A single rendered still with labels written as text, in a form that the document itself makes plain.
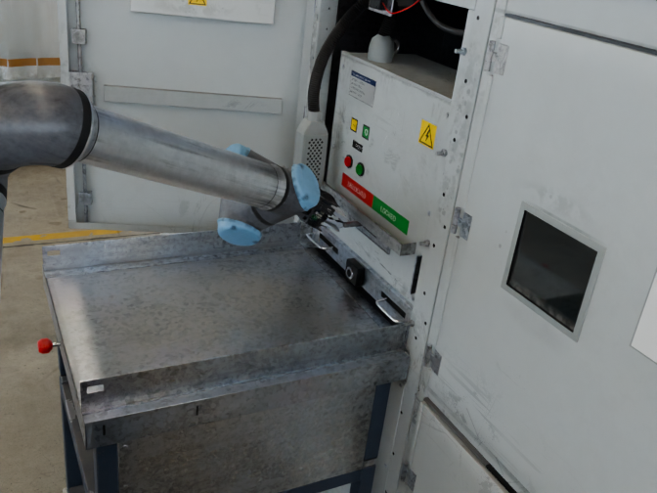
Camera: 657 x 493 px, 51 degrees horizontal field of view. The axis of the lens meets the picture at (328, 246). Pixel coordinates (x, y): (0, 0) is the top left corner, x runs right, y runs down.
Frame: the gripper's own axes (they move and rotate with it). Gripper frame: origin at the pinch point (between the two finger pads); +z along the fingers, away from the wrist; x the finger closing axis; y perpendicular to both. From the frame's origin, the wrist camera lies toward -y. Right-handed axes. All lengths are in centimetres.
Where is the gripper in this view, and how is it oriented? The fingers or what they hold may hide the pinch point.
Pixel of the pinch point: (341, 221)
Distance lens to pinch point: 172.2
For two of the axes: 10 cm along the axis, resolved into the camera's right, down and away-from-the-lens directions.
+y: 4.4, 4.2, -7.9
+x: 5.4, -8.3, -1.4
